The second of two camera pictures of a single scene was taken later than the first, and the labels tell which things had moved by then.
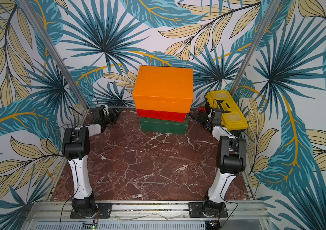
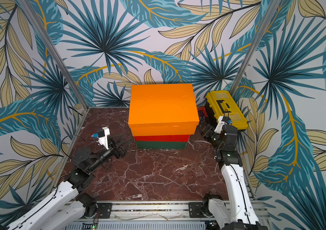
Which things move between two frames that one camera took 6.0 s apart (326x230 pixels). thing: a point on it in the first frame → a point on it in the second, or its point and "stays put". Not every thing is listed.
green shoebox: x=158 y=126 → x=161 y=144
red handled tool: x=202 y=108 stays put
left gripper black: x=116 y=114 → x=119 y=153
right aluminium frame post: x=254 y=46 stays put
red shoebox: x=161 y=115 → x=180 y=138
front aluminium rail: x=62 y=211 stays put
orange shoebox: x=164 y=89 → x=163 y=109
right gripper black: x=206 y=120 → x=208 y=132
